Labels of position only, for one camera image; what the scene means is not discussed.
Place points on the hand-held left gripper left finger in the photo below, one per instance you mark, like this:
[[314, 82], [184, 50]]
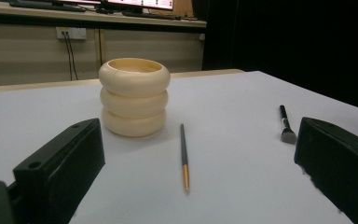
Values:
[[59, 168]]

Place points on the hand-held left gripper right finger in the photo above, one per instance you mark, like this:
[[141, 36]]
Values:
[[341, 161]]

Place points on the black makeup brush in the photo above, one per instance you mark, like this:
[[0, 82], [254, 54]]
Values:
[[285, 124]]

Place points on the cream ribbed brush holder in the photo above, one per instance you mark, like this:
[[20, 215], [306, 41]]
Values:
[[133, 99]]

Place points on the thin grey gold-tipped brush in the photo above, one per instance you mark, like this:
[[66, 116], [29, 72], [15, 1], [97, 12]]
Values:
[[184, 155]]

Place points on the white table sheet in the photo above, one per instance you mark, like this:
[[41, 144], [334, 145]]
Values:
[[230, 174]]

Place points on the black curtain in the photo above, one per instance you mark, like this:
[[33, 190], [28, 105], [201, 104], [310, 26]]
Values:
[[292, 40]]

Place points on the long background desk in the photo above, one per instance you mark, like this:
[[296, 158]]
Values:
[[105, 19]]

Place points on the black keyboard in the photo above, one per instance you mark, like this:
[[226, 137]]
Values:
[[152, 15], [43, 5]]

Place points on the white wall socket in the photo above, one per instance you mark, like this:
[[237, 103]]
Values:
[[74, 33]]

